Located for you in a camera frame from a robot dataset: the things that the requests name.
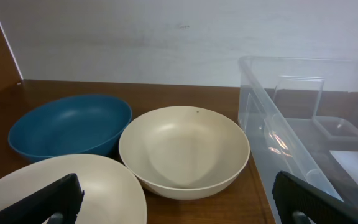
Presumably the beige bowl near gripper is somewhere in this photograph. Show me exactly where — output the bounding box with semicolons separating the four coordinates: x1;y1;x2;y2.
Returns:
0;154;147;224

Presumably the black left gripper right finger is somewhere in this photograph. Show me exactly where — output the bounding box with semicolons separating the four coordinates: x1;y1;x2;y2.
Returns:
272;171;358;224

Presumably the beige bowl near bin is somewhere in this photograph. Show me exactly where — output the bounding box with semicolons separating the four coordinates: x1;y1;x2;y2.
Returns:
119;106;250;200

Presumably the dark blue bowl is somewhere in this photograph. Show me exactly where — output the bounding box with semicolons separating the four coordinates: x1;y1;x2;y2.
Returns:
7;94;132;162

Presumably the clear plastic storage bin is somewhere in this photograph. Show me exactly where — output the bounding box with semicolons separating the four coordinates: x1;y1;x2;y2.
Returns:
238;57;358;223

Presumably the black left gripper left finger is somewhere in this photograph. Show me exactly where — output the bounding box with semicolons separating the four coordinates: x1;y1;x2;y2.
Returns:
0;173;85;224

